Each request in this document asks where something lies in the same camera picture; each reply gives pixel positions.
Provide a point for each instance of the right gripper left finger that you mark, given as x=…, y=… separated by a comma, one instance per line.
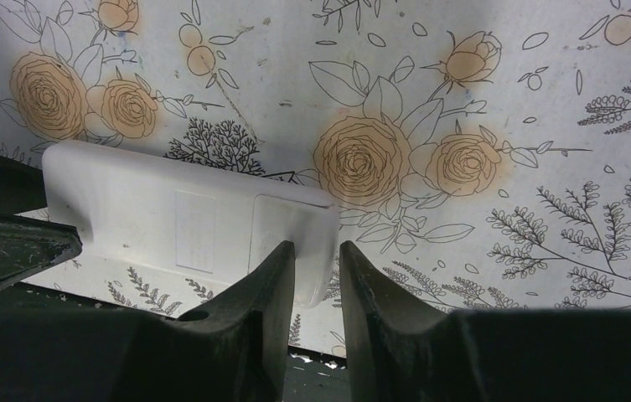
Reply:
x=231, y=348

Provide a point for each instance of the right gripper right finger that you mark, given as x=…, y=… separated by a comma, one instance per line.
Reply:
x=401, y=349

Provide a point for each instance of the white remote control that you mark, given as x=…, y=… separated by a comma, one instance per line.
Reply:
x=158, y=213

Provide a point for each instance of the white battery cover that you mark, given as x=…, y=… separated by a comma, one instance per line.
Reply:
x=313, y=231

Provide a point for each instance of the floral table mat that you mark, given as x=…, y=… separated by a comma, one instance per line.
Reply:
x=480, y=151

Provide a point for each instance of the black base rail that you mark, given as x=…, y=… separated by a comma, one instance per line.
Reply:
x=314, y=376

